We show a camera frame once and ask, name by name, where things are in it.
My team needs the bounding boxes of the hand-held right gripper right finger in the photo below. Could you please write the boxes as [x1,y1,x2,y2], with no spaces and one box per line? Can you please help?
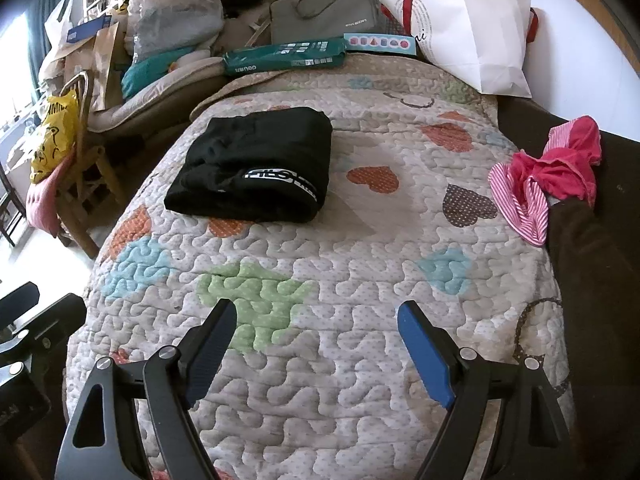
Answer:
[397,300,583,480]

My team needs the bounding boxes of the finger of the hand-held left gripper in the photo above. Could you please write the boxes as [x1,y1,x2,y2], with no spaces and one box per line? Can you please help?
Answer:
[0,294,86,382]
[0,282,40,322]

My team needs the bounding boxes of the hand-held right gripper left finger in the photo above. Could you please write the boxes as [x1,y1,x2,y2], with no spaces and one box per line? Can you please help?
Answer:
[54,299,238,480]

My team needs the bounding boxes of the black pants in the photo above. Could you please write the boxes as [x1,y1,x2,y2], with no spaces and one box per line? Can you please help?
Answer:
[164,106,335,224]

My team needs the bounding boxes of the dark wooden furniture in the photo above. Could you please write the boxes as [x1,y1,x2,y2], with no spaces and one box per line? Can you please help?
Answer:
[0,160,26,248]

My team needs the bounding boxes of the pink cushion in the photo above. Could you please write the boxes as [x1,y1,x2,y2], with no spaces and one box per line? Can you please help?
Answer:
[26,160,76,238]

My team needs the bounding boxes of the quilted heart-print blanket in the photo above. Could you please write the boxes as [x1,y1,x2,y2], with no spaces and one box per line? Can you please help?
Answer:
[65,52,576,480]

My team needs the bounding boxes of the wooden chair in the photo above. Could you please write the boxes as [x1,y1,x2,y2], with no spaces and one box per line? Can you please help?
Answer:
[50,71,131,260]

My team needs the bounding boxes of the yellow printed plastic bag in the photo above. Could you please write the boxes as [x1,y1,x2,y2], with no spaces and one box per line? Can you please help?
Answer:
[30,91,81,184]

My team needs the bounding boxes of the dark brown blanket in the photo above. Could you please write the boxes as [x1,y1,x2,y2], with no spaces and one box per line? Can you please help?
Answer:
[497,95,640,480]

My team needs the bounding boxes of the pink striped garment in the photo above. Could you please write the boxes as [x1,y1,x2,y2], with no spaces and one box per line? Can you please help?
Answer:
[487,115,603,247]

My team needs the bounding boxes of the beige folded quilt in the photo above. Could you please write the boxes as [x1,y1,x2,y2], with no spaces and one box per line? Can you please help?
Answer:
[87,57,226,133]

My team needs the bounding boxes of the brown paper bag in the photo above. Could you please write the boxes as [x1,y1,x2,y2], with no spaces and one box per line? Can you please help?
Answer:
[90,22,126,111]

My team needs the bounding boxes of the teal cloth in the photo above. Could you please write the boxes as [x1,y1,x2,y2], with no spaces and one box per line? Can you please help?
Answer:
[121,47,201,100]

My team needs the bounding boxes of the white plastic bag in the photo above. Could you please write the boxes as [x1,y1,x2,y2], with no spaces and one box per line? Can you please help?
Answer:
[44,0,76,53]

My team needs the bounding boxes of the teal curtain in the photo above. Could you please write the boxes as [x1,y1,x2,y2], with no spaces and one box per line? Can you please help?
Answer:
[27,0,71,91]

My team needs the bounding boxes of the green packet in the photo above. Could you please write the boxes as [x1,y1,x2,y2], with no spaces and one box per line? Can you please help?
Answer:
[221,40,347,77]

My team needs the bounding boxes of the light blue box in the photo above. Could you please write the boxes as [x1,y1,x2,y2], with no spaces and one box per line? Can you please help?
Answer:
[343,32,418,57]

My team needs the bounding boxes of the plastic-wrapped grey bundle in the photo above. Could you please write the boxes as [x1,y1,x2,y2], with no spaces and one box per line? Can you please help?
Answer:
[127,0,226,63]

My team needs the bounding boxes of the white paper bag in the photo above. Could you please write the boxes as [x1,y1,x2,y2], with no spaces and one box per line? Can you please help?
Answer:
[378,0,541,98]

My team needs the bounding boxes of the grey laptop bag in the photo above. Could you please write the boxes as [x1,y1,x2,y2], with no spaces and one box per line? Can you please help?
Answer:
[270,0,386,46]

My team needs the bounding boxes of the wooden headboard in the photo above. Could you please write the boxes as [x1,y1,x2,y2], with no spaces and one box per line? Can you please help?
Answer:
[530,0,640,76]

